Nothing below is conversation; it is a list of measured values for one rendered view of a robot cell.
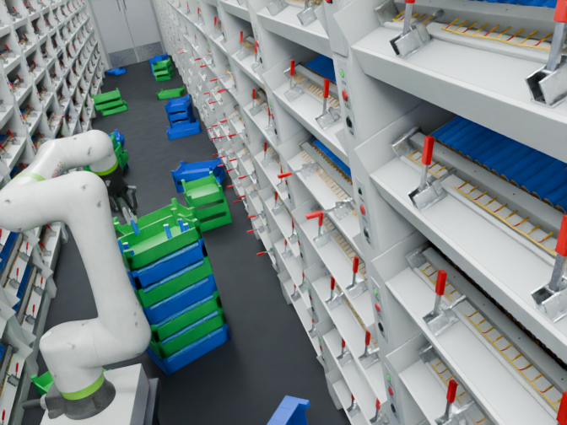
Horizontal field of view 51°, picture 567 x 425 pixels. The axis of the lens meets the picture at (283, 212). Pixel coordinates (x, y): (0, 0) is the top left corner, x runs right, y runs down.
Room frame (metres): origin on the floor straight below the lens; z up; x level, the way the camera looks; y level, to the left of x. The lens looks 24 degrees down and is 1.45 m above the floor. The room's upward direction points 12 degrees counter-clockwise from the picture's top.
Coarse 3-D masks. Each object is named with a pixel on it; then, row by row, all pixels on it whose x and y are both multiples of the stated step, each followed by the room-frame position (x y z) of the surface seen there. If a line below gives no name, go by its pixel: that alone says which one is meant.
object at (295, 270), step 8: (272, 232) 2.24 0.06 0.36; (280, 232) 2.24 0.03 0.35; (272, 240) 2.24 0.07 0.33; (280, 240) 2.23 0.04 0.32; (280, 248) 2.18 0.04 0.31; (288, 248) 2.14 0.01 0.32; (288, 256) 2.08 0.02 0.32; (288, 264) 2.03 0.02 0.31; (296, 264) 2.00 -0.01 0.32; (296, 272) 1.95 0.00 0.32; (296, 280) 1.90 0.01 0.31; (304, 280) 1.82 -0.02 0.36; (304, 288) 1.81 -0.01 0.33; (304, 296) 1.79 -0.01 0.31
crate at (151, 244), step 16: (160, 224) 2.21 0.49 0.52; (176, 224) 2.22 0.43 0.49; (192, 224) 2.08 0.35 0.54; (128, 240) 2.13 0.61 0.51; (144, 240) 2.16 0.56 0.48; (160, 240) 2.13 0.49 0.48; (176, 240) 2.03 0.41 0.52; (192, 240) 2.06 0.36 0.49; (128, 256) 1.93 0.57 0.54; (144, 256) 1.96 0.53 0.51; (160, 256) 1.99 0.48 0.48
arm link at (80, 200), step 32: (64, 192) 1.42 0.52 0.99; (96, 192) 1.43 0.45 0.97; (96, 224) 1.41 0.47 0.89; (96, 256) 1.40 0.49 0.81; (96, 288) 1.39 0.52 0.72; (128, 288) 1.41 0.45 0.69; (96, 320) 1.40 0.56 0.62; (128, 320) 1.37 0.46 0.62; (96, 352) 1.34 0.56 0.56; (128, 352) 1.34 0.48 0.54
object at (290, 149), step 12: (300, 132) 1.55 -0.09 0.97; (288, 144) 1.55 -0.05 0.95; (300, 144) 1.53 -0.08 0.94; (312, 144) 1.54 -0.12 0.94; (288, 156) 1.55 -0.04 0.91; (300, 156) 1.53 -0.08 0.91; (300, 168) 1.46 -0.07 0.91; (300, 180) 1.45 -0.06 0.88; (312, 180) 1.35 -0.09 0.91; (312, 192) 1.29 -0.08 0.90; (324, 192) 1.26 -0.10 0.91; (336, 192) 1.23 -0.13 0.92; (324, 204) 1.21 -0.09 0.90; (348, 216) 1.11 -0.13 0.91; (348, 228) 1.07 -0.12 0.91; (348, 240) 1.07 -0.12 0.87; (360, 240) 0.95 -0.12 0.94; (360, 252) 0.97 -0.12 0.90
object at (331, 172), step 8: (304, 144) 1.52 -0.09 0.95; (304, 152) 1.51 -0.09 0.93; (312, 152) 1.45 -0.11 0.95; (320, 160) 1.38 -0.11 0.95; (320, 168) 1.37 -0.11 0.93; (328, 168) 1.31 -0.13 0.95; (320, 176) 1.33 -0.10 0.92; (336, 176) 1.25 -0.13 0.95; (336, 184) 1.24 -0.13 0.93; (344, 184) 1.20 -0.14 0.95; (352, 192) 1.15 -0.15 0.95
